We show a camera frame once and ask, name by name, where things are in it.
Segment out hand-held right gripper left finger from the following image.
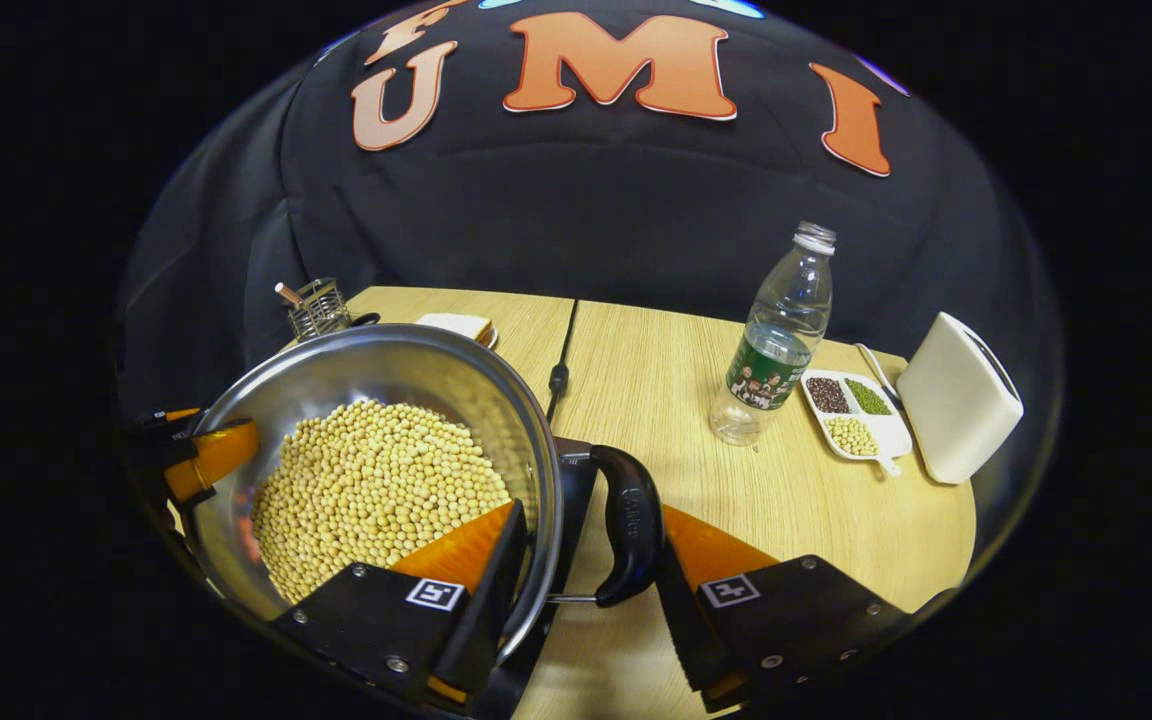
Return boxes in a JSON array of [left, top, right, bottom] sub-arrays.
[[271, 500, 529, 706]]

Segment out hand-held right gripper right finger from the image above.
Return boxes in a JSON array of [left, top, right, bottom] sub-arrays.
[[654, 505, 912, 713]]

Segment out steel pot with black handle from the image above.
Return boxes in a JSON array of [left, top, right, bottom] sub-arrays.
[[179, 322, 664, 666]]

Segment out small pile of soybeans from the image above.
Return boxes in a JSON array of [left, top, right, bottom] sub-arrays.
[[824, 416, 880, 458]]

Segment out sandwich with lettuce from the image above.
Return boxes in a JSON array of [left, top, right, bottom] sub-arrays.
[[416, 312, 495, 346]]

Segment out pile of red beans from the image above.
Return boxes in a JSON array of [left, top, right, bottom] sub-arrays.
[[806, 377, 851, 415]]

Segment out white divided dish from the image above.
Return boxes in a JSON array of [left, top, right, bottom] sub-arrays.
[[800, 368, 914, 478]]

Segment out pile of green mung beans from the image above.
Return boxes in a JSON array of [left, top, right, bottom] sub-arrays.
[[844, 378, 892, 416]]

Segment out clear plastic water bottle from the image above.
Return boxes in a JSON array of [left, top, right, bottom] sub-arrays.
[[709, 221, 837, 447]]

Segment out white toaster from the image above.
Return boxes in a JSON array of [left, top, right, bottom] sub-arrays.
[[896, 311, 1025, 486]]

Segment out black backdrop cloth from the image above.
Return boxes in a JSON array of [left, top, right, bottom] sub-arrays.
[[116, 0, 1067, 421]]

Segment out small metal wire basket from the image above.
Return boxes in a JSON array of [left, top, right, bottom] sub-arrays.
[[274, 277, 353, 343]]

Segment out black power cable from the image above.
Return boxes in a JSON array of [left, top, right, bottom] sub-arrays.
[[544, 298, 580, 423]]

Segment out white toaster cable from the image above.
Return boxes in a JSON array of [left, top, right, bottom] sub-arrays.
[[854, 343, 902, 401]]

